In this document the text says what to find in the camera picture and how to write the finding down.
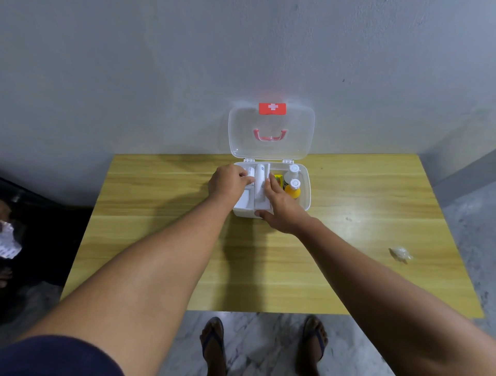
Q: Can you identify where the white first aid box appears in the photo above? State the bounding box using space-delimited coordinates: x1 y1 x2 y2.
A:
227 102 316 220

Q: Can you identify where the person's left hand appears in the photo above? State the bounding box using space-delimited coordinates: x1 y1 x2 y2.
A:
207 164 256 212

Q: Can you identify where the person's right forearm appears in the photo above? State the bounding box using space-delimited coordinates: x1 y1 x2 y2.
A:
296 218 496 376

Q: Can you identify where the person's left forearm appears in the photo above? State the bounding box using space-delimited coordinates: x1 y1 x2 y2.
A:
19 197 233 376

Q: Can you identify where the crumpled clear plastic wrap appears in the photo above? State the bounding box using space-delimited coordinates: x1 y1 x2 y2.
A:
389 246 414 264

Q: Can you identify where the white crumpled packet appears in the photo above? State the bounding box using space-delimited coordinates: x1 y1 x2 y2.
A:
0 221 23 259

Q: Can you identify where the white medicine bottle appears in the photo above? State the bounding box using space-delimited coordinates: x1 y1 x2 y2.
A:
283 164 301 185

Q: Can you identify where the long printed white bandage roll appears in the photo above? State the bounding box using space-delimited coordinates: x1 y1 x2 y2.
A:
254 164 267 202

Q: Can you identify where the dark flip-flop sandal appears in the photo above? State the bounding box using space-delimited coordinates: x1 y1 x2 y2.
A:
301 315 329 363
199 317 226 365

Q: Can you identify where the dark left flip-flop sandal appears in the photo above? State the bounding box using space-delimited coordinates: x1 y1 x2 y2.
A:
199 317 226 365

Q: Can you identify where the person's right hand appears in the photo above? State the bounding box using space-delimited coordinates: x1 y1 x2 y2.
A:
254 173 313 236

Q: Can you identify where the dark right flip-flop sandal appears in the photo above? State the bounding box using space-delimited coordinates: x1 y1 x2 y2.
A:
301 315 329 363

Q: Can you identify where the yellow medicine bottle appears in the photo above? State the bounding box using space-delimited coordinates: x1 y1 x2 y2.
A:
284 179 302 200

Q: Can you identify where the person's left foot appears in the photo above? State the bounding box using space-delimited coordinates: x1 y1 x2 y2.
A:
200 318 227 376

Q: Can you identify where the navy left shirt sleeve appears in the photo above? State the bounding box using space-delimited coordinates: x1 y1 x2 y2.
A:
0 335 126 376

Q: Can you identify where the person's right foot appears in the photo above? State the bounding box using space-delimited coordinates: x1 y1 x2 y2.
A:
296 317 329 376

